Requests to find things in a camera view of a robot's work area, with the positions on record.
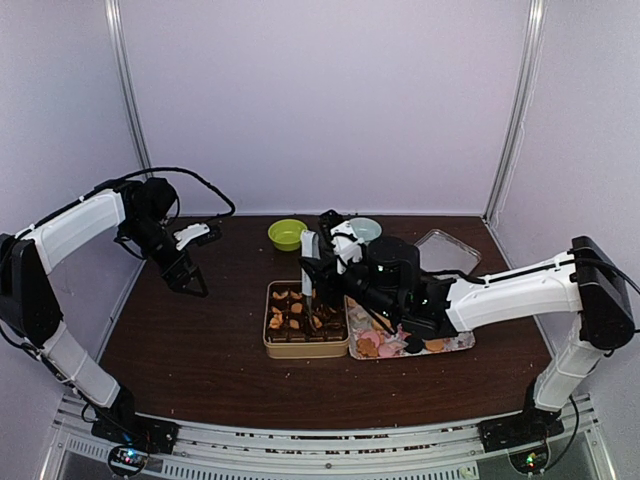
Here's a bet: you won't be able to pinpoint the gold cookie tin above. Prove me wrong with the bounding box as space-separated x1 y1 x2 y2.
263 281 349 360

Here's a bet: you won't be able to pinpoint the black sandwich cookie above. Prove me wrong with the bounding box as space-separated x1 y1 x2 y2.
404 336 425 355

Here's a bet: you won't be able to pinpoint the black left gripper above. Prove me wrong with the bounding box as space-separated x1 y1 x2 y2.
121 215 208 297

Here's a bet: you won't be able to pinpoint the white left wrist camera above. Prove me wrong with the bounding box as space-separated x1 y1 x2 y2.
173 223 222 251

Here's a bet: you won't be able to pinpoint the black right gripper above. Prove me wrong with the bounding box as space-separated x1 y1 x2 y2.
299 246 400 323

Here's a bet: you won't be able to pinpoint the metal serving tongs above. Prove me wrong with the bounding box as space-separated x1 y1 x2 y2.
300 230 320 332

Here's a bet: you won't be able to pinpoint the light blue striped bowl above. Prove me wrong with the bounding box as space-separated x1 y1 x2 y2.
349 216 383 243

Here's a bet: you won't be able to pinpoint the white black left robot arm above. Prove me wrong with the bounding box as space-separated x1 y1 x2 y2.
1 167 236 444

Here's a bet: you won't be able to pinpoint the green bowl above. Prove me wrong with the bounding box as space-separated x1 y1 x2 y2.
267 218 308 252

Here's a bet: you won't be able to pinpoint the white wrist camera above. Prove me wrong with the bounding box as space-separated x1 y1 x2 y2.
319 210 364 275
173 223 222 251

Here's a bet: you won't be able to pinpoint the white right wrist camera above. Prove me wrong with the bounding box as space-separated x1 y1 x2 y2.
319 210 364 275

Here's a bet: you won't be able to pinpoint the floral cookie tray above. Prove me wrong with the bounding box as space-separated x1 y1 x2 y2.
345 297 476 360

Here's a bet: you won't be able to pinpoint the aluminium front rail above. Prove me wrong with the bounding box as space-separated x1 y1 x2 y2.
39 392 619 480

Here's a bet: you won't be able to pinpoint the pink round cookie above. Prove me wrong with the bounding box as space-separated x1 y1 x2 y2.
360 330 384 348

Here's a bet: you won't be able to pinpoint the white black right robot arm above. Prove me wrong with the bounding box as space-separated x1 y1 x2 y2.
300 226 637 452

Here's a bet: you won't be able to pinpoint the aluminium corner post right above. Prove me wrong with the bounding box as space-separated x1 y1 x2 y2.
483 0 547 227

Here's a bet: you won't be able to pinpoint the aluminium corner post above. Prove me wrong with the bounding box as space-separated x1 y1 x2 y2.
483 0 547 227
104 0 152 179

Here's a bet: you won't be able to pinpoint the aluminium corner post left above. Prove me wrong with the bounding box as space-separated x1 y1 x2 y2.
104 0 152 179

